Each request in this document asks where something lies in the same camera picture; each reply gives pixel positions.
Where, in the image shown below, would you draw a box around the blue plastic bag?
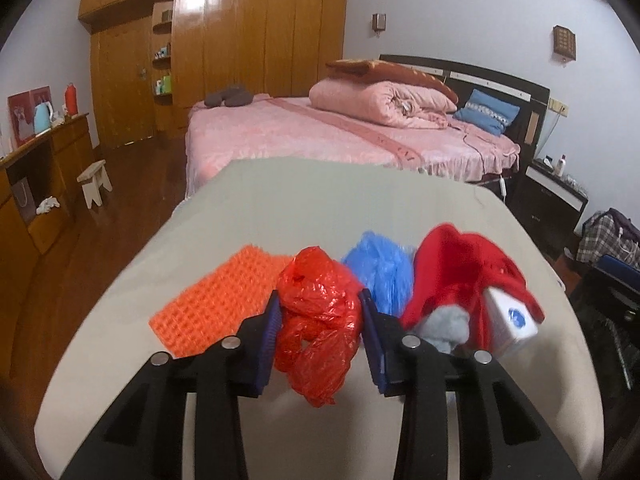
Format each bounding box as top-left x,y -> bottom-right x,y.
342,231 -> 414,318

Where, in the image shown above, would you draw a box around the folded pink quilt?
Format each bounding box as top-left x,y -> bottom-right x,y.
309,78 -> 457,129

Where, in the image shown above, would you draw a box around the wooden wardrobe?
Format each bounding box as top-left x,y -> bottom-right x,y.
78,0 -> 347,150

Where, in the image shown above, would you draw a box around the black white nightstand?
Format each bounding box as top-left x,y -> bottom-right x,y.
508,160 -> 588,260

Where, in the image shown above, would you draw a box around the wooden sideboard desk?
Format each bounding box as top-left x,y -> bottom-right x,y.
1,114 -> 94,378

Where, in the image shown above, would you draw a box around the white cloth in desk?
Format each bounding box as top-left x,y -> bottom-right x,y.
36,196 -> 61,216

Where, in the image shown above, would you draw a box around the red knit glove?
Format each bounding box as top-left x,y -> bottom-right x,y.
400,223 -> 546,350

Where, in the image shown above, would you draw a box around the light blue electric kettle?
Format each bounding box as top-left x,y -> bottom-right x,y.
34,101 -> 54,136

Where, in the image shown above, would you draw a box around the red brown patterned pillow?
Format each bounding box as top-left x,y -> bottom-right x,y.
326,60 -> 459,104

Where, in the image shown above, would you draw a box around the small wall switch lamp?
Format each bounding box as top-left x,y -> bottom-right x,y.
371,13 -> 386,34

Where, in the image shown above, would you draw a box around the small white wooden stool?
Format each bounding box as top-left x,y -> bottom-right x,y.
77,159 -> 113,209

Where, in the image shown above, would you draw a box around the dark wooden headboard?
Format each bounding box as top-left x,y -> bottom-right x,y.
380,54 -> 550,168

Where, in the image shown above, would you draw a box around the bed with pink sheet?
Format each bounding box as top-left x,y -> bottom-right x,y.
186,96 -> 524,197

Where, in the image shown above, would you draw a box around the blue pillow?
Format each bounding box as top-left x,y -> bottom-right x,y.
454,89 -> 520,136

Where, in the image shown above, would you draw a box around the red picture box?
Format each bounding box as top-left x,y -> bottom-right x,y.
8,86 -> 52,146

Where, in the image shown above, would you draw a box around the white medicine box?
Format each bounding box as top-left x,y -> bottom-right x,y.
484,287 -> 538,356

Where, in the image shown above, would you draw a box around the wall power outlet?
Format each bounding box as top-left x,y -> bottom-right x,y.
548,98 -> 568,117

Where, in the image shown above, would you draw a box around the red thermos bottle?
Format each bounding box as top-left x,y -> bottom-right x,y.
64,82 -> 78,117

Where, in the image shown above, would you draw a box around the white lotion bottle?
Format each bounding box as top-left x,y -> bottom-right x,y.
553,155 -> 566,178

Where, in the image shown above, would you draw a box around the grey sock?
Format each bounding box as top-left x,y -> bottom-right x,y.
413,304 -> 470,354

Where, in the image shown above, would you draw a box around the grey slippers on bed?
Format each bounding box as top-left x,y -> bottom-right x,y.
204,84 -> 254,108

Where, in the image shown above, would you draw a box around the beige table cloth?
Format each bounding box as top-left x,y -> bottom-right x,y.
35,158 -> 604,479

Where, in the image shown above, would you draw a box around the red plastic bag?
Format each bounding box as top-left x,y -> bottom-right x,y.
274,246 -> 363,408

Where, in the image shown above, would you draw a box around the brown wall lamp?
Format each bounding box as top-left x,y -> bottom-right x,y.
552,25 -> 577,61

